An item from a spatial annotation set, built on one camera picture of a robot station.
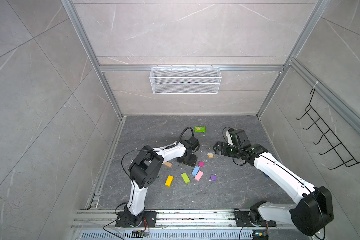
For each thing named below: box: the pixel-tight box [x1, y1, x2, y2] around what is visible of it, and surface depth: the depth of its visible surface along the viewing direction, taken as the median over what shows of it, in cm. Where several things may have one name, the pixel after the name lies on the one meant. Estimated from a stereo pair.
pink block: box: [194, 170, 204, 182], surface depth 90 cm
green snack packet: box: [194, 126, 206, 133], surface depth 113 cm
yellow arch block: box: [164, 175, 174, 188], surface depth 85 cm
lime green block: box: [181, 172, 191, 184], surface depth 88 cm
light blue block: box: [191, 165, 200, 177], surface depth 91 cm
